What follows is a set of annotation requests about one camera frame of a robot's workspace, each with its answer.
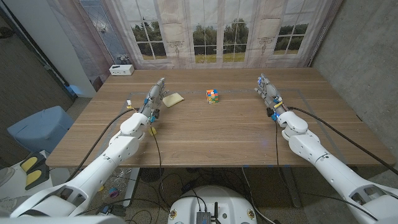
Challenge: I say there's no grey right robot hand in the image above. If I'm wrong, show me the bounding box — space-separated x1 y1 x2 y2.
254 73 289 122

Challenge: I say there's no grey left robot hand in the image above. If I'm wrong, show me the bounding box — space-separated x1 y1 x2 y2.
138 77 169 123

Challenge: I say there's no pale yellow sponge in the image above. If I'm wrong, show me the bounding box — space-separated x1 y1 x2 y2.
162 92 185 108

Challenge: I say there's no multicoloured puzzle cube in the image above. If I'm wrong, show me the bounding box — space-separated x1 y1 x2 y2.
206 89 220 105

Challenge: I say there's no white power strip box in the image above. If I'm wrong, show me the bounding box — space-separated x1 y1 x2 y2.
109 64 135 77

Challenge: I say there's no black round floor fan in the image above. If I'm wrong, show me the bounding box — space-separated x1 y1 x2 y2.
139 167 165 183

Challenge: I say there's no printed window backdrop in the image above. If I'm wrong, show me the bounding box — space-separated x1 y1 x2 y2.
46 0 345 70

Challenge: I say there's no clear plastic packaging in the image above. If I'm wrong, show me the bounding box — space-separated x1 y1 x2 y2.
104 167 133 190

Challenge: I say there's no white table leg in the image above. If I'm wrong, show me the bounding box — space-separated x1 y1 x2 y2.
123 167 141 208

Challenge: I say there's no grey table leg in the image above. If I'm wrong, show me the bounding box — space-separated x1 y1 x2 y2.
281 167 302 208

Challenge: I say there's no blue covered bin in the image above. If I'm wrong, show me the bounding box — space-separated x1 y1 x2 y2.
6 105 75 154

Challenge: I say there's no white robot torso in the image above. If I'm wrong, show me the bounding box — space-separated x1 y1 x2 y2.
167 185 258 224

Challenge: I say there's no black blue floor device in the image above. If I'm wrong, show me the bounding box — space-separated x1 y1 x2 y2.
96 203 127 217

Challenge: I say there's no white floor platform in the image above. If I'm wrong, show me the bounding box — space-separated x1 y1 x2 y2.
0 150 74 200

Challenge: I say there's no grey module on torso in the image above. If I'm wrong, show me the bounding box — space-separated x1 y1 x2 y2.
196 211 212 224

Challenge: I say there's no black yellow foot pedal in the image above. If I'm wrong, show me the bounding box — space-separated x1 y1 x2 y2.
20 151 47 174
24 166 50 191

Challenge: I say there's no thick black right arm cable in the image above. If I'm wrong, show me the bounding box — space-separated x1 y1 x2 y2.
286 106 398 176

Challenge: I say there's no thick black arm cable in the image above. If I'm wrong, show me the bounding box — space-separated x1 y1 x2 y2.
286 106 398 176
65 107 140 183

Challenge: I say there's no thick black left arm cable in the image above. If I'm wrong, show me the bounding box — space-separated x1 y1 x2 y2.
65 107 140 183

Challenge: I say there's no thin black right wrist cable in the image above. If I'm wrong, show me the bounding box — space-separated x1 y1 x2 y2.
274 120 379 222

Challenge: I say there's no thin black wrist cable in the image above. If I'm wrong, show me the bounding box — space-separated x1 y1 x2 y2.
274 120 379 222
150 123 170 212

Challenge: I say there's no thin black left wrist cable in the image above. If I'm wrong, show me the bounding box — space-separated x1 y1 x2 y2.
150 123 170 212

